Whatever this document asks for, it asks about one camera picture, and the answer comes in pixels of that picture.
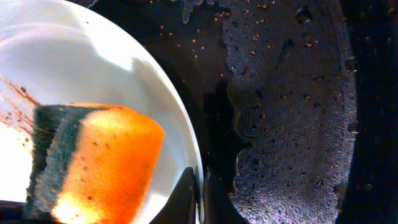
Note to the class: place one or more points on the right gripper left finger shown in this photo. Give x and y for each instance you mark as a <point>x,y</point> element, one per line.
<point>181,205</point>

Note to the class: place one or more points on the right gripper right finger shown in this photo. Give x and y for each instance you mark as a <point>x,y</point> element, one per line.
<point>217,205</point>

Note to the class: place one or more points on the orange green sponge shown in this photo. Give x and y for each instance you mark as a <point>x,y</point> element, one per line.
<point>92,163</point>

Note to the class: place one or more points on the light green front plate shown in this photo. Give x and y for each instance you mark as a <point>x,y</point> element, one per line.
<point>60,52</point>

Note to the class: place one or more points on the black round tray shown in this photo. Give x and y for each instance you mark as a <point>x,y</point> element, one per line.
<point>294,103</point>

